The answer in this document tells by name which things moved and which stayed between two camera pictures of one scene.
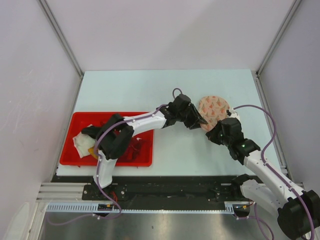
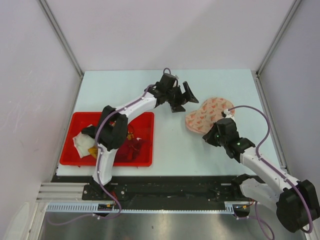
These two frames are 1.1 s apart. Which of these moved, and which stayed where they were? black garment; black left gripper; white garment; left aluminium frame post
Moved: black left gripper
Stayed: white garment; left aluminium frame post; black garment
